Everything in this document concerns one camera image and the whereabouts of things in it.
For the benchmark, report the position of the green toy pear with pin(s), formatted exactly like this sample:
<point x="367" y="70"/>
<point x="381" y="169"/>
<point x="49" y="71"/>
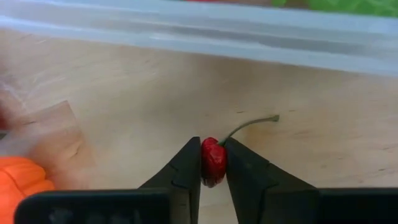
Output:
<point x="342" y="6"/>

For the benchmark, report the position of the red toy cherry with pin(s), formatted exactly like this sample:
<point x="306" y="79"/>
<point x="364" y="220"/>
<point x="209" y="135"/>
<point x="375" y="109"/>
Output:
<point x="213" y="161"/>

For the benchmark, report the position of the orange toy pumpkin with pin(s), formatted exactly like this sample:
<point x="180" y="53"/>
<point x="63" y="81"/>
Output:
<point x="18" y="183"/>

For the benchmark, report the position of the clear plastic tupperware container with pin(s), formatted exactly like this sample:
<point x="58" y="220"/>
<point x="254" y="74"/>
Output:
<point x="186" y="34"/>

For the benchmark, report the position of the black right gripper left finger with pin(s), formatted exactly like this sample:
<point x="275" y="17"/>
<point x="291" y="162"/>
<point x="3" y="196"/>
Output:
<point x="183" y="186"/>

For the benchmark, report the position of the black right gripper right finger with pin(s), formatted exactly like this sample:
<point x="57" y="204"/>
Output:
<point x="264" y="193"/>

